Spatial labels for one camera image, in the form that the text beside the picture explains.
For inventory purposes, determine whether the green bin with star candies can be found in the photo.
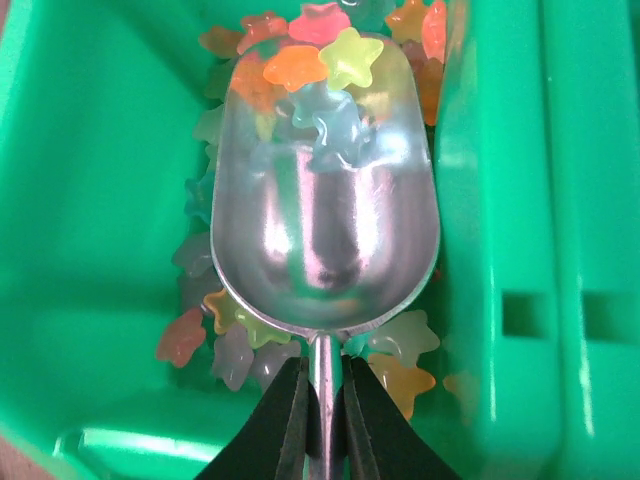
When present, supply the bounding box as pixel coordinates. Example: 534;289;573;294
1;1;561;479

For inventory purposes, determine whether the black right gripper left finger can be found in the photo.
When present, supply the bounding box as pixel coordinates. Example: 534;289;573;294
196;357;311;480

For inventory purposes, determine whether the silver metal scoop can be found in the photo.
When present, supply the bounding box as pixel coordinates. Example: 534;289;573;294
210;28;440;479

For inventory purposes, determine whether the green bin with lollipop candies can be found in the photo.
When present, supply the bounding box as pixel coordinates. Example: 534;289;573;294
542;1;639;479

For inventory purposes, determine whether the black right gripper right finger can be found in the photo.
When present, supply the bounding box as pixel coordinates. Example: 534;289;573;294
342;355;459;480

